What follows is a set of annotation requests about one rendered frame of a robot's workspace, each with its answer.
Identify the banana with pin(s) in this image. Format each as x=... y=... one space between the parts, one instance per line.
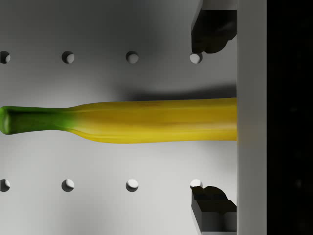
x=146 y=121

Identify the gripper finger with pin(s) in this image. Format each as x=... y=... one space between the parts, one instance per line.
x=215 y=210
x=212 y=29

